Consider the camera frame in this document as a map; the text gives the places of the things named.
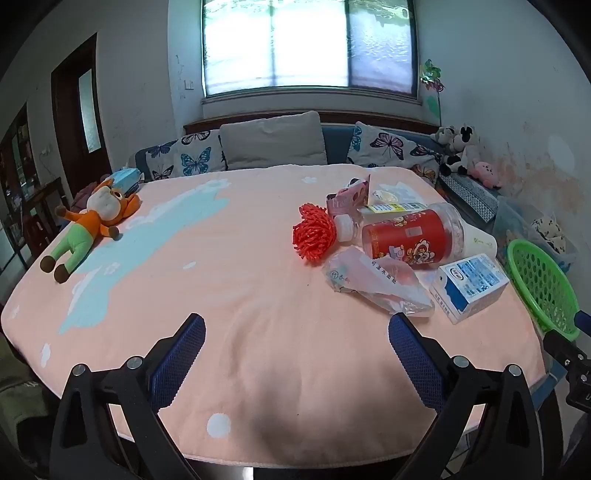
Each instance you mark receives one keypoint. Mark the clear plastic storage box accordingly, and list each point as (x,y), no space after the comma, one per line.
(512,217)

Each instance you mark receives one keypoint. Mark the colourful pinwheel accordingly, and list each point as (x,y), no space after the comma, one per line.
(431,78)

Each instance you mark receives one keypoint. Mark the yellow green drink box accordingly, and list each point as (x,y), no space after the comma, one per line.
(392,208)

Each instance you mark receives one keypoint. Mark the blue white patterned cushion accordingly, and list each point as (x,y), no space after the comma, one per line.
(471,198)

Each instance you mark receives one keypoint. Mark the grey pillow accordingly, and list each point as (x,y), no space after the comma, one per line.
(272,141)

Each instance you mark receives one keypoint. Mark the butterfly print pillow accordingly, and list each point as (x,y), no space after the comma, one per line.
(388,147)
(194,154)

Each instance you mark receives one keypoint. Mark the pink plush toy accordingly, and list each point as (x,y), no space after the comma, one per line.
(485,173)

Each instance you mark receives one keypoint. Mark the white paper cup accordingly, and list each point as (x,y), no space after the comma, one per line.
(482,242)

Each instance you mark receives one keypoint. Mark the window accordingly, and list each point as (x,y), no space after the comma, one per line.
(304,41)

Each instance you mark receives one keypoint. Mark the purple clothes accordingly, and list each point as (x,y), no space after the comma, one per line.
(83,198)

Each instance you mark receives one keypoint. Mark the blue sofa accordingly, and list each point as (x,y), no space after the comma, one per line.
(337,143)

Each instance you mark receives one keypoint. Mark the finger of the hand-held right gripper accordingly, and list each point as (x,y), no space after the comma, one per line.
(584,322)
(564,350)

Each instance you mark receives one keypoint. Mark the green plastic basket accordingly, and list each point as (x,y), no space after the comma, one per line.
(540,286)

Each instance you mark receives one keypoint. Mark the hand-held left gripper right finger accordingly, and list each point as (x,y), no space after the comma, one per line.
(415,364)

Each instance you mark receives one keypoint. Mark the grey plush toy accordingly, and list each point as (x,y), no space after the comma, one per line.
(442,134)

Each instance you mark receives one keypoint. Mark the dark wooden shelf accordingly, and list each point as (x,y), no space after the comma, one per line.
(23,184)

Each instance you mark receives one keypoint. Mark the pink wrapper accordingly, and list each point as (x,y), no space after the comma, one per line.
(346,196)

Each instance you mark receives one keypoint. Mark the cream printed cloth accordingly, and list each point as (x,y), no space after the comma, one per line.
(551,233)

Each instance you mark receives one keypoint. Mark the orange plush toy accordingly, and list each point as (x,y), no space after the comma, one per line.
(92,217)

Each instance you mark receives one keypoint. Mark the blue and white milk carton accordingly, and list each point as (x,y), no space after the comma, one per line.
(471,286)

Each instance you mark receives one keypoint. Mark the blue tissue pack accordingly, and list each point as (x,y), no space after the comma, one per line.
(124,177)

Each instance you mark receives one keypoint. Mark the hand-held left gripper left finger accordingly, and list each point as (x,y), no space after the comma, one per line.
(178,360)

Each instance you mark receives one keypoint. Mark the black and white cow plush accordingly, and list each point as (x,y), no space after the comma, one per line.
(461,143)

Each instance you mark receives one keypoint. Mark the clear plastic bag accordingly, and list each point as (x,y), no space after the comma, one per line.
(369,277)

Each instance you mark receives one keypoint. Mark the plastic bottle with red label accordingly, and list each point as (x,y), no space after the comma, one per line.
(406,235)

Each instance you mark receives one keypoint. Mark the clear plastic wrapper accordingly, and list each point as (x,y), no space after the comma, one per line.
(392,191)

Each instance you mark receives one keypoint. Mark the red foam net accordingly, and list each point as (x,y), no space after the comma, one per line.
(314,235)

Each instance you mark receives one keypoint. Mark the brown door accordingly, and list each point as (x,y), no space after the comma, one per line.
(69,115)

